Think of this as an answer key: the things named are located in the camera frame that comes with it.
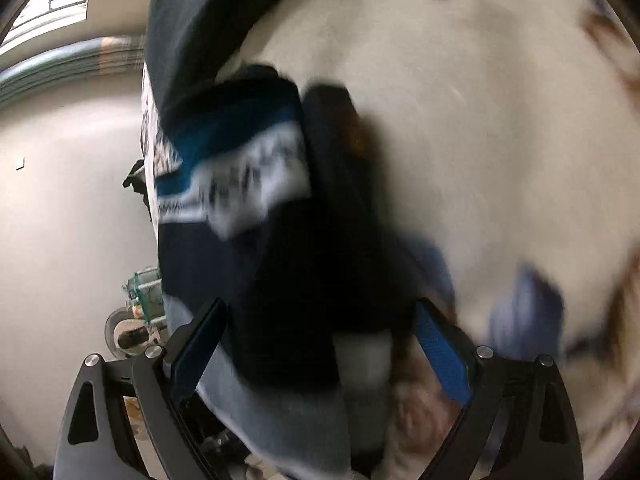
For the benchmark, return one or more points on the bed with floral sheet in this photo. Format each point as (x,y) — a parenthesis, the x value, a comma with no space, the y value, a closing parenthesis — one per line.
(475,135)

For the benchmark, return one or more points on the standing fan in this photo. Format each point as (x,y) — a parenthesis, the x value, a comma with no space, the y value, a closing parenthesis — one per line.
(130,335)

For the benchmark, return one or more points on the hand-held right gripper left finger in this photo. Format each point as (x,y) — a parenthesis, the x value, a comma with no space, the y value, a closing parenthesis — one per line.
(200,345)

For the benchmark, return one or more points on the white wall switch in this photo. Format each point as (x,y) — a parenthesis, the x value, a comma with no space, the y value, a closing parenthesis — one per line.
(20,162)

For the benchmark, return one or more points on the striped knit sweater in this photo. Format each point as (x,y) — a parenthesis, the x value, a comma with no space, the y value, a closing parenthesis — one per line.
(250,270)

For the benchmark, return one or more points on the teal storage rack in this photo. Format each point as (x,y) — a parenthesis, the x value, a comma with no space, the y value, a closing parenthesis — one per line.
(147,292)

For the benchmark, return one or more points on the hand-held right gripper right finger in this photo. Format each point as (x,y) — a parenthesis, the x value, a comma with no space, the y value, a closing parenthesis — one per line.
(442,355)

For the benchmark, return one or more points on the grey-blue curtain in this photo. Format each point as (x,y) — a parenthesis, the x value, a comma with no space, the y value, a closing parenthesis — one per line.
(60,67)

